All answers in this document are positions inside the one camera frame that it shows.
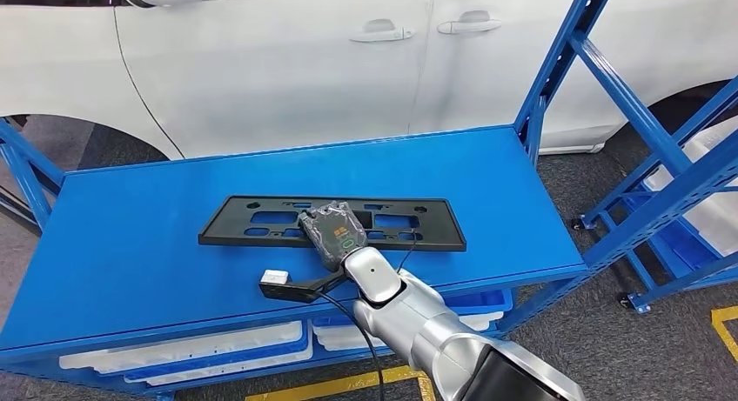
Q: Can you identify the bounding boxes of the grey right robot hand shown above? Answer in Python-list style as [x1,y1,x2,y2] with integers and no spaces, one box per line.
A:
[298,199,370,273]

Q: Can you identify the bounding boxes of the black plastic plate frame part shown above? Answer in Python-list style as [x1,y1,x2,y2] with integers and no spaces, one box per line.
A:
[198,195,467,253]

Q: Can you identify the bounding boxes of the blue metal shelf rack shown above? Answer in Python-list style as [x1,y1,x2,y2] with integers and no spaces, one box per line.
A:
[0,0,738,401]
[570,78,738,316]

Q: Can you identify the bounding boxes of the yellow floor tape square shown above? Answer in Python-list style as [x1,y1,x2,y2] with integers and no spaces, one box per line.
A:
[245,364,436,401]

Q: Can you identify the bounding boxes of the white car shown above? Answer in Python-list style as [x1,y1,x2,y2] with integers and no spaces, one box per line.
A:
[0,0,738,161]

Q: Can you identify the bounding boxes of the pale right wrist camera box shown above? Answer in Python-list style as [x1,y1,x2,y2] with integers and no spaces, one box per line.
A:
[259,268,292,288]

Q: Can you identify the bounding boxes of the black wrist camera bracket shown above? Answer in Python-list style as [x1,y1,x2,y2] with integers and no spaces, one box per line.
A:
[258,268,350,305]

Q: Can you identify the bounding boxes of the thin black wrist wire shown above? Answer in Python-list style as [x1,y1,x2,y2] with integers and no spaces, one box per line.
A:
[396,230,419,273]

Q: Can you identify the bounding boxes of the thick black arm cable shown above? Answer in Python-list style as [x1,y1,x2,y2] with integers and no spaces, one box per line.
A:
[313,291,386,401]

